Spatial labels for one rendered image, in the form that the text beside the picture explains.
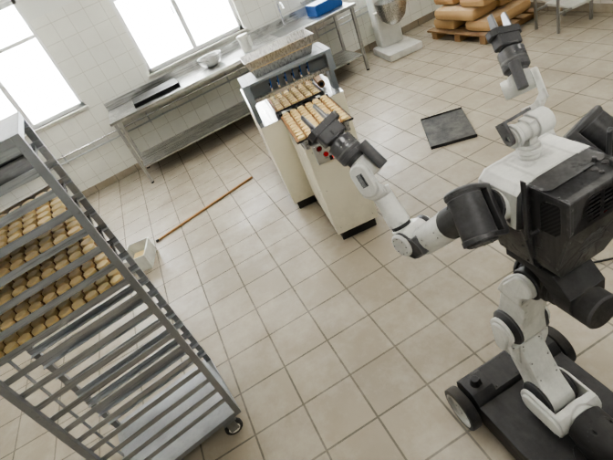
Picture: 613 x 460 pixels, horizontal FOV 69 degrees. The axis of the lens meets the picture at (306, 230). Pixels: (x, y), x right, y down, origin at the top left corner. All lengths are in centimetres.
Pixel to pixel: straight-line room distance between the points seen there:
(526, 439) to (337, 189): 189
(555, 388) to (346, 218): 185
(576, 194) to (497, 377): 123
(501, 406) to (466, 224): 118
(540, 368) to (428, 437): 66
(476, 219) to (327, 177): 202
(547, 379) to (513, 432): 28
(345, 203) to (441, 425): 162
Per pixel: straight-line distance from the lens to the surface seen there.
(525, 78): 166
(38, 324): 212
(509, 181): 123
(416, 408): 241
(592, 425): 195
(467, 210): 116
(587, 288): 146
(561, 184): 120
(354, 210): 327
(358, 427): 243
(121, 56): 640
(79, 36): 638
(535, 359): 195
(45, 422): 225
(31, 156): 173
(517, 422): 215
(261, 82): 349
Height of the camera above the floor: 207
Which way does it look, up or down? 34 degrees down
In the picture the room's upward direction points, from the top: 24 degrees counter-clockwise
